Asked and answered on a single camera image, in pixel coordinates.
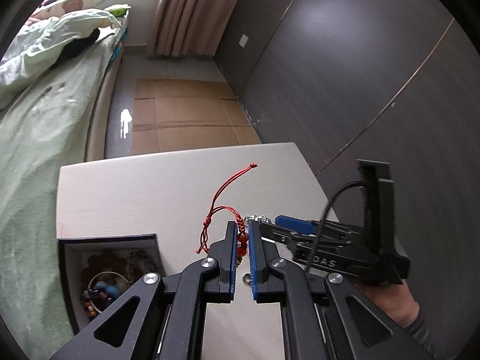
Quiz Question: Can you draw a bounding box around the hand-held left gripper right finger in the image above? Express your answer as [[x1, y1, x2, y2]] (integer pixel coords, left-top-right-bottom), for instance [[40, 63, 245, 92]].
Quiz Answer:
[[249, 220, 436, 360]]

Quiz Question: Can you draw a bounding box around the printed window seat cushion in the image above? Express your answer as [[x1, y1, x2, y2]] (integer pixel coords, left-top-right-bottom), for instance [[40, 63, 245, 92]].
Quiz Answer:
[[28, 0, 166, 19]]

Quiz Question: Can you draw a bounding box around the pink curtain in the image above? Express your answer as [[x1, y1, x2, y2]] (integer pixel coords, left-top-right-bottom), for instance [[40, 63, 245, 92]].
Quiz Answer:
[[148, 0, 250, 58]]

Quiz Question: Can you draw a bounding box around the white low table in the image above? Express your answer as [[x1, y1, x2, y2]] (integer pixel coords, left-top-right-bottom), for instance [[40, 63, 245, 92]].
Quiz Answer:
[[55, 142, 409, 360]]

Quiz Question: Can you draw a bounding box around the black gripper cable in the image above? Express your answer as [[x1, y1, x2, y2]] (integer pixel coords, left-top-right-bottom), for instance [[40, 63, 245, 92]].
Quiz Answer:
[[305, 182, 366, 272]]

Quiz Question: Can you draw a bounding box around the person's right forearm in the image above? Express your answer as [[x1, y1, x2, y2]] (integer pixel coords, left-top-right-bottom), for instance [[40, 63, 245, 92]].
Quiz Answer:
[[401, 304, 437, 355]]

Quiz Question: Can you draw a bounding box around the black jewelry box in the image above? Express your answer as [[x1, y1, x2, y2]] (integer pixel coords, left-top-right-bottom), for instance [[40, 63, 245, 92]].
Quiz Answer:
[[57, 232, 167, 336]]

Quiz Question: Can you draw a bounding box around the light green duvet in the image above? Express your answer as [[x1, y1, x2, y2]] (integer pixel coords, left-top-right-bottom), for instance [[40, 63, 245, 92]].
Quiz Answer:
[[0, 7, 122, 111]]

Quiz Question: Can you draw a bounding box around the blue cartoon printed bed side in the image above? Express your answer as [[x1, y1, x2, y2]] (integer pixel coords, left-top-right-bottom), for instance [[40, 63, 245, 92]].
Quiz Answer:
[[109, 26, 130, 68]]

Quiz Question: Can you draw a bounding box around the person's right hand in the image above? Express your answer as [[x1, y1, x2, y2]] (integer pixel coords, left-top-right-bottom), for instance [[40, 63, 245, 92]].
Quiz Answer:
[[354, 281, 419, 327]]

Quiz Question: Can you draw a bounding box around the flat cardboard sheet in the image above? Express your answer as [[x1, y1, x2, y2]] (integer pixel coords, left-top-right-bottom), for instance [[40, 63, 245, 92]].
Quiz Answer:
[[127, 78, 263, 155]]

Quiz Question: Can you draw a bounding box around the pile of beaded jewelry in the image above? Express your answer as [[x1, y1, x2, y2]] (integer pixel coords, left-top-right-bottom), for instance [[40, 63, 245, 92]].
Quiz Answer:
[[80, 248, 158, 323]]

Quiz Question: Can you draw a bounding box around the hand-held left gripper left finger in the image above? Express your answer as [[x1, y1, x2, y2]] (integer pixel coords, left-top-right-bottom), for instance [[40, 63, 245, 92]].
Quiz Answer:
[[49, 220, 238, 360]]

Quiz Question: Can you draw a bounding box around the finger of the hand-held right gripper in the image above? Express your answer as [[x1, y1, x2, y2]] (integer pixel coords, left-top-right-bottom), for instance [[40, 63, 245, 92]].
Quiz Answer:
[[275, 214, 323, 235], [259, 222, 301, 250]]

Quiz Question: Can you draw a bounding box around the small green cloth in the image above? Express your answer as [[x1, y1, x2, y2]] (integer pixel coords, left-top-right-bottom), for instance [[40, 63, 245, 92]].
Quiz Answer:
[[105, 3, 132, 17]]

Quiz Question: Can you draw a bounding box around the green bed sheet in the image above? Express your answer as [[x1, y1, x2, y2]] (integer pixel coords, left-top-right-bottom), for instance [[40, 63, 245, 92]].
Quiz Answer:
[[0, 32, 126, 346]]

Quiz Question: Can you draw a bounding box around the red string bracelet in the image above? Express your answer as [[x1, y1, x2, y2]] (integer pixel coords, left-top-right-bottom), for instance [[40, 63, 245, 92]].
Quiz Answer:
[[195, 162, 259, 267]]

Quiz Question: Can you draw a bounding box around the silver chain bracelet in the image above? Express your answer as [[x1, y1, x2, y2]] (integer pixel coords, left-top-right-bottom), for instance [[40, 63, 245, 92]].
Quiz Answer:
[[244, 214, 276, 227]]

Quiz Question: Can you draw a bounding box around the black garment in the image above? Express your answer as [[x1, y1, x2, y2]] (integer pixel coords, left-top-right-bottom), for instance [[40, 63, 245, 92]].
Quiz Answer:
[[60, 27, 101, 61]]

